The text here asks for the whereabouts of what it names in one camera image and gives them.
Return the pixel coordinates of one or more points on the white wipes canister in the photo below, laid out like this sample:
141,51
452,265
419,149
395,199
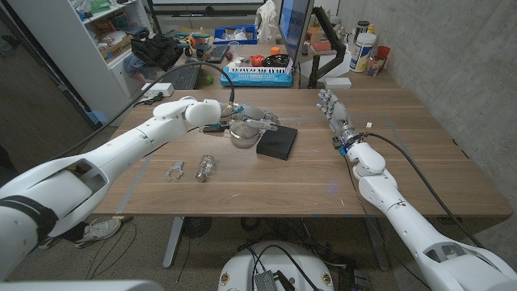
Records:
362,52

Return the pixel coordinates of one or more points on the red notebook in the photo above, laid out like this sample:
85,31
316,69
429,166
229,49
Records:
322,47

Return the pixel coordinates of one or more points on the white power strip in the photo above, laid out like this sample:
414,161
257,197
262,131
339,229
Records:
161,91

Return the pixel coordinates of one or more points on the black board frame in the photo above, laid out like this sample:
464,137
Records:
206,10

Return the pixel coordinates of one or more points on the red-orange toy block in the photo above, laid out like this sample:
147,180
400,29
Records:
256,60

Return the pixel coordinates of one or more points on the silver metal clip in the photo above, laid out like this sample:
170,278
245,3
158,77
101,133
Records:
179,165

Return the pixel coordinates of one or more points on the blue cloth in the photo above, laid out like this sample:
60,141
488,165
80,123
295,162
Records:
133,64

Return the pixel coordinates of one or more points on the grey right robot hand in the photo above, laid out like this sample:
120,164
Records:
338,115

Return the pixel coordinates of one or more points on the white box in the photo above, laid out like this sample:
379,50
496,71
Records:
337,83

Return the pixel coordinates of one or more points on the black round fan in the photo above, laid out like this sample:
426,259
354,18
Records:
197,227

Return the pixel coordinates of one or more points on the black laptop keyboard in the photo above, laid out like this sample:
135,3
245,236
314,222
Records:
182,78

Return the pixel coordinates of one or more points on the red cup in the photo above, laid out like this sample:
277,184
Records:
383,51

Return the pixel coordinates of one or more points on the white plastic bag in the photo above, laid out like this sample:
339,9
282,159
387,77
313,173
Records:
266,22

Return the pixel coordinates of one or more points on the cardboard box on shelf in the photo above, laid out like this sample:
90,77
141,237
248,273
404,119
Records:
117,47

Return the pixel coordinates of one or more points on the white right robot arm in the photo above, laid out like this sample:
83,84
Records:
404,226

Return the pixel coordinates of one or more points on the bottle with black lid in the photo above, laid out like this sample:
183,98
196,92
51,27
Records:
361,27

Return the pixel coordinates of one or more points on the black bag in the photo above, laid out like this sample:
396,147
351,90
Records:
157,50

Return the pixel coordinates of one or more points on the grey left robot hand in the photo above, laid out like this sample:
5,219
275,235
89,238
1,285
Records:
250,112

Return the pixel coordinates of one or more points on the black photo album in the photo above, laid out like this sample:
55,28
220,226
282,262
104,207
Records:
278,143

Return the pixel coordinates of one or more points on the black computer keyboard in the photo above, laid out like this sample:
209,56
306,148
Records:
217,53

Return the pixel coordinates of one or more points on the orange cube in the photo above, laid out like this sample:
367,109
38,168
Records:
275,51

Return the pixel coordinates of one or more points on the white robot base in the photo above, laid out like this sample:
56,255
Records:
242,266

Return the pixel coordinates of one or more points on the grey sneaker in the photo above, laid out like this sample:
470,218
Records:
101,230

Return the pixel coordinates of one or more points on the grey table leg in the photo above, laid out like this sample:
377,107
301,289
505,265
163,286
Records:
173,242
377,246

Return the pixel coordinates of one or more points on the small cardboard box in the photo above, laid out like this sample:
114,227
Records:
314,35

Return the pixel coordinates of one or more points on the computer monitor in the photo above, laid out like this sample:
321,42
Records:
295,24

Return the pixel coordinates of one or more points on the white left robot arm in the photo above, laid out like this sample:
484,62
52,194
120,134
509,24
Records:
121,145

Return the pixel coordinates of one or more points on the clear glass jar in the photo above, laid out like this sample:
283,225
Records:
205,167

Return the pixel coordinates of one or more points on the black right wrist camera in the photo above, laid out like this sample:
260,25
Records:
337,142

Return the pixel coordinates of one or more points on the yellow bottle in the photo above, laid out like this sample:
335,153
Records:
371,29

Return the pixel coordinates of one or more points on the grey computer mouse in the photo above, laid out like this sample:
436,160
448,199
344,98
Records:
193,60

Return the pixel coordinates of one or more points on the blue toy piano keyboard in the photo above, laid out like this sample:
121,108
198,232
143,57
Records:
254,79

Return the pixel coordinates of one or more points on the white shelf unit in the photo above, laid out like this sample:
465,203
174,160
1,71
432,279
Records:
60,48

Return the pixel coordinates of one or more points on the black bowl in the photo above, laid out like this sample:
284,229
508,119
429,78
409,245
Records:
276,60

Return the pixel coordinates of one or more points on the blue plastic bin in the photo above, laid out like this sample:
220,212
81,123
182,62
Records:
250,30

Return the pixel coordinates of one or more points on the green ball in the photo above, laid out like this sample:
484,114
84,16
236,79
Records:
208,79

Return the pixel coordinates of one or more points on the colourful toy vehicle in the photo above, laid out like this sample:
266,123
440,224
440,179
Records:
198,41

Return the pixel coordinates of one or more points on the right wrist connector lead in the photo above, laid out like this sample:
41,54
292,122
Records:
368,125

